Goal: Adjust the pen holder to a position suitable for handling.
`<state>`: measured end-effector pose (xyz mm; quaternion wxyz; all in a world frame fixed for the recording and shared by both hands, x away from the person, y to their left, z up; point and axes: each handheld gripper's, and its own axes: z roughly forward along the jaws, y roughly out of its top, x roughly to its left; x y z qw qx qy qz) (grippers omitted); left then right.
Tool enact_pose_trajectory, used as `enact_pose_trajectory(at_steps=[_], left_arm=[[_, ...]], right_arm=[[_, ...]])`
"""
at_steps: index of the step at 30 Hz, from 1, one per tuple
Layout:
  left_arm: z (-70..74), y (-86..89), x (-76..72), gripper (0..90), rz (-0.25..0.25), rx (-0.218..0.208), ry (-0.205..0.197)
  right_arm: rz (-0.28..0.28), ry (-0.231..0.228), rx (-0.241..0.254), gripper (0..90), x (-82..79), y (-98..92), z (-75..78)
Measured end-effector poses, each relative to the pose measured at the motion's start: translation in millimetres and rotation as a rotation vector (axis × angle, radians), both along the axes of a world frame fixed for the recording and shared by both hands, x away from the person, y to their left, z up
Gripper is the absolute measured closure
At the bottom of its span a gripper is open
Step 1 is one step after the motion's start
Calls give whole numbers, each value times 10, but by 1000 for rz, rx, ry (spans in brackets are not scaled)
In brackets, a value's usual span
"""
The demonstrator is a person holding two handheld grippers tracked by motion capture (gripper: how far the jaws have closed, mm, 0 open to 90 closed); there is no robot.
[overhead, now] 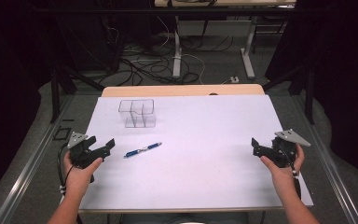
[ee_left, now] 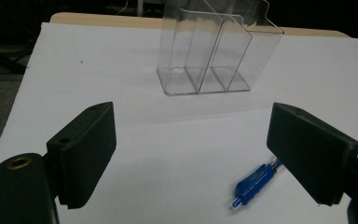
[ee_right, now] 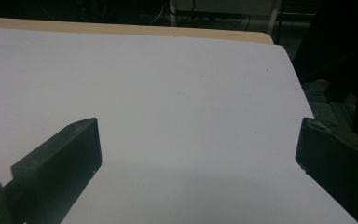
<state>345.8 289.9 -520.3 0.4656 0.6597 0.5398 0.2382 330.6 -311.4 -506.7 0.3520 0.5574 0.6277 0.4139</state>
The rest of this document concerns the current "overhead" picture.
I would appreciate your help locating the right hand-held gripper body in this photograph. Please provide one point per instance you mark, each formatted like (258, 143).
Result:
(284, 152)

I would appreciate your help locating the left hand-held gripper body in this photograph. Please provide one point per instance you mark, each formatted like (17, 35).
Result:
(80, 155)

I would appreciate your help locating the blue pen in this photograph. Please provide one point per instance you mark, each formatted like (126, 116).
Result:
(136, 151)

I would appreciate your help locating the clear plastic organizer box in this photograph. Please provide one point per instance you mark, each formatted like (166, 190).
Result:
(138, 118)

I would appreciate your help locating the person's right hand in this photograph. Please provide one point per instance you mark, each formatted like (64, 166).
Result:
(284, 175)

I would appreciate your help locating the person's left hand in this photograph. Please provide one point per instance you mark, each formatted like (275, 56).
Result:
(77, 179)

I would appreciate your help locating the white table cover sheet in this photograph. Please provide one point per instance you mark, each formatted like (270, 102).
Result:
(192, 168)

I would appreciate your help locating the white power plug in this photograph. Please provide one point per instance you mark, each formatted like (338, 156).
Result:
(234, 79)

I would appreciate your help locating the wooden table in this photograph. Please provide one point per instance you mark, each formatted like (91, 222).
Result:
(180, 90)

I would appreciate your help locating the dark curtain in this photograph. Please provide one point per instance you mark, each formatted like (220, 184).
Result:
(9, 77)
(345, 77)

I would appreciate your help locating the white-legged desk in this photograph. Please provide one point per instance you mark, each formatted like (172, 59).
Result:
(176, 62)

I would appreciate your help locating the black square floor frame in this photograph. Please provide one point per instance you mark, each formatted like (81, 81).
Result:
(62, 134)

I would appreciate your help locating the metal floor rail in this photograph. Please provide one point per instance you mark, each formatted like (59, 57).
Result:
(332, 174)
(28, 168)

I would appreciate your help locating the black horizontal frame bar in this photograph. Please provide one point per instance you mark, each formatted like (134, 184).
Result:
(167, 10)

